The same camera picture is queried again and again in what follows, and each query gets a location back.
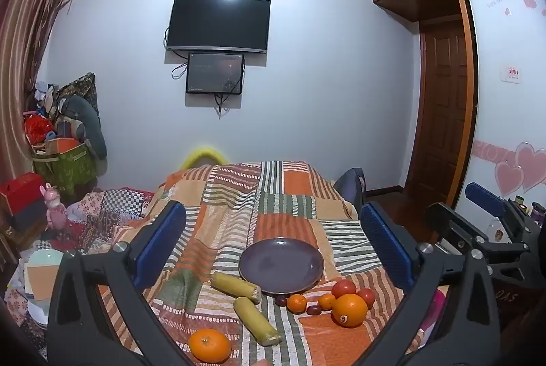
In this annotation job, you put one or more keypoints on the blue grey bag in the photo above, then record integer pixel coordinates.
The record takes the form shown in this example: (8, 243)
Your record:
(350, 189)

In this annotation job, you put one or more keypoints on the grey pillow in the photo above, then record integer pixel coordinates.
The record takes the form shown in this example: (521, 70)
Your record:
(87, 118)

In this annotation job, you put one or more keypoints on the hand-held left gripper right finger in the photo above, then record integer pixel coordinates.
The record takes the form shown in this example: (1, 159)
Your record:
(388, 250)

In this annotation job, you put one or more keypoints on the small mandarin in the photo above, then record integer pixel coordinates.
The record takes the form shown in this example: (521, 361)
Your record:
(297, 303)
(327, 301)

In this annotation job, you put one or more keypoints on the green storage box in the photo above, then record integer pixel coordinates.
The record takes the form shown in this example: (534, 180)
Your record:
(64, 169)

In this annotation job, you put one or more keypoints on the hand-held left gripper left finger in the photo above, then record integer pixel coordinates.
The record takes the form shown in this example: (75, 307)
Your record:
(162, 242)

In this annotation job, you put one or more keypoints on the large orange with sticker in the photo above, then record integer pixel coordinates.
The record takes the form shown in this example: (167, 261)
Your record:
(349, 309)

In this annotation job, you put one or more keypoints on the small black wall monitor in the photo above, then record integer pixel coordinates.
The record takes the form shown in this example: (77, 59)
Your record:
(214, 73)

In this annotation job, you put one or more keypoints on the yellow corn cob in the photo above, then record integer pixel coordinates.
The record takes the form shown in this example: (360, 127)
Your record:
(236, 287)
(256, 321)

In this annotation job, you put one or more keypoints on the pale green plate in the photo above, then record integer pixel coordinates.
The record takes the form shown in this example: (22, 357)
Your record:
(45, 258)

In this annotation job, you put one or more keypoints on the black wall television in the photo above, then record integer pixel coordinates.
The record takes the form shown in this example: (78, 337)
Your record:
(218, 23)

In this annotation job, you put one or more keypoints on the dark patterned cushion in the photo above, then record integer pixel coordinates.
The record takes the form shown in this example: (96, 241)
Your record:
(81, 86)

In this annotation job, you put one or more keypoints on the pink rabbit toy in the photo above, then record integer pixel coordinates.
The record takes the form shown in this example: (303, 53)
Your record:
(54, 209)

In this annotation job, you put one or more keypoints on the brown wooden door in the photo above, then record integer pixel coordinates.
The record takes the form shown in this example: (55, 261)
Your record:
(439, 110)

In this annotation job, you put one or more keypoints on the striped patchwork blanket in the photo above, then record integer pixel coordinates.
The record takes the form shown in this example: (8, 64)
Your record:
(277, 199)

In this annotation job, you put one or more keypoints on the red plastic bag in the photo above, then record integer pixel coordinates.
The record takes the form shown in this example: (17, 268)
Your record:
(37, 129)

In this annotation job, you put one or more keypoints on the flat round orange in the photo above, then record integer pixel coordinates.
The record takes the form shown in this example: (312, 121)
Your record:
(210, 345)

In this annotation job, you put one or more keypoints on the striped brown curtain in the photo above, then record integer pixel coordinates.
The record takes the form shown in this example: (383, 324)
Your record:
(30, 41)

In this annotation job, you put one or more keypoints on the white wardrobe door with hearts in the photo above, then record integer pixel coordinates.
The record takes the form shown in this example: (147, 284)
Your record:
(507, 127)

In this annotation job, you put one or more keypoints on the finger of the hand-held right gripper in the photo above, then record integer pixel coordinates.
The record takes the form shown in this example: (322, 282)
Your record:
(484, 198)
(460, 227)

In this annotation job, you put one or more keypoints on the red tomato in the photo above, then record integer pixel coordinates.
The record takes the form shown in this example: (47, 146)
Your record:
(367, 296)
(344, 288)

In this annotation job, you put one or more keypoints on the dark purple plate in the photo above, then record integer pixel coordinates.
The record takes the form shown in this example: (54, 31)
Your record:
(281, 265)

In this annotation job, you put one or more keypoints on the yellow curved object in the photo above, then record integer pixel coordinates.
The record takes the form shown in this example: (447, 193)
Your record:
(204, 154)

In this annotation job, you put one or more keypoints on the red box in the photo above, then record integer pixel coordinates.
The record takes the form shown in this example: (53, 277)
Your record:
(21, 191)

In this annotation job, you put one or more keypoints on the floral checked quilt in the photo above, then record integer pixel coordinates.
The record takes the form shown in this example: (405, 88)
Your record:
(106, 208)

